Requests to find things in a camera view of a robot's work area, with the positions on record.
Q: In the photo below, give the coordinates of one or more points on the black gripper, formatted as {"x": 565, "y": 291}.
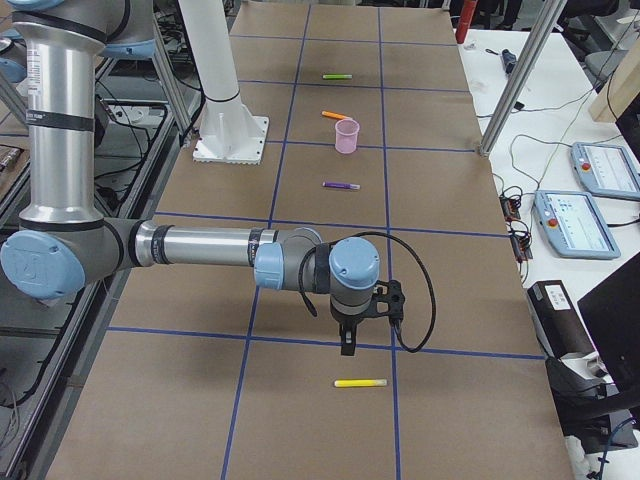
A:
{"x": 348, "y": 321}

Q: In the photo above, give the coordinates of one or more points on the yellow highlighter pen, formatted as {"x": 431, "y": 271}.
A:
{"x": 360, "y": 383}

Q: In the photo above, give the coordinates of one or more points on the green highlighter pen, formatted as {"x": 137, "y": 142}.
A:
{"x": 337, "y": 77}

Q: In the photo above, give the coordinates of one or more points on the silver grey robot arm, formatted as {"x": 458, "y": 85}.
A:
{"x": 64, "y": 243}

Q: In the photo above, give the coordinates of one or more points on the purple highlighter pen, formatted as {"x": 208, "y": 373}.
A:
{"x": 341, "y": 185}

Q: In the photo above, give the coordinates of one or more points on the pink mesh pen holder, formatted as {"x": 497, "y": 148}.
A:
{"x": 346, "y": 135}

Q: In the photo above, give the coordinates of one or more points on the brown paper table cover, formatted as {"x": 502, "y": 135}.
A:
{"x": 404, "y": 350}

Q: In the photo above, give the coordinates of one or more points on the black box with label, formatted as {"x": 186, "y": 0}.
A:
{"x": 558, "y": 326}

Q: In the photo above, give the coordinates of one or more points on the near teach pendant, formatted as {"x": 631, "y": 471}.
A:
{"x": 574, "y": 225}

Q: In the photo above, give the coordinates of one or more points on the teach pendant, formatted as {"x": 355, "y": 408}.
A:
{"x": 606, "y": 170}
{"x": 574, "y": 225}

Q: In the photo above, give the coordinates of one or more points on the black monitor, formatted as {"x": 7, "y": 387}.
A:
{"x": 610, "y": 312}

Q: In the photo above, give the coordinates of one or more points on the far teach pendant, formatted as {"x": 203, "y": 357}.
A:
{"x": 606, "y": 170}

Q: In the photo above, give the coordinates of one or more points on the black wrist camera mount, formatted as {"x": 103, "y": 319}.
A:
{"x": 388, "y": 301}

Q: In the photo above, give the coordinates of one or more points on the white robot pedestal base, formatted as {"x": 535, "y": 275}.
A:
{"x": 228, "y": 132}

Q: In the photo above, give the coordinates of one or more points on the aluminium frame post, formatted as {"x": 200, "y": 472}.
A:
{"x": 530, "y": 53}

